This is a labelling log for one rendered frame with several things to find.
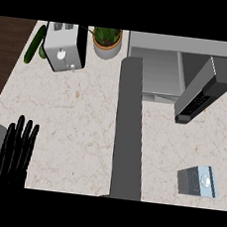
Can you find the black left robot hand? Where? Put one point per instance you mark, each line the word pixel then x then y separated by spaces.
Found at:
pixel 14 160

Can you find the dark grey microwave door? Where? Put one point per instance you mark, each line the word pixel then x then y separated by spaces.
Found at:
pixel 129 130

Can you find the pale blue milk carton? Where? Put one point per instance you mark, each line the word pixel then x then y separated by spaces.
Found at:
pixel 197 181

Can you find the grey microwave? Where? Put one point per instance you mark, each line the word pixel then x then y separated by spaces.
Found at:
pixel 186 74

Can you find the silver toaster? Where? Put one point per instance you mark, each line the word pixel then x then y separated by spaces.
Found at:
pixel 65 46

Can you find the potted green plant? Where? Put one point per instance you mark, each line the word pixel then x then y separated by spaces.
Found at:
pixel 107 42

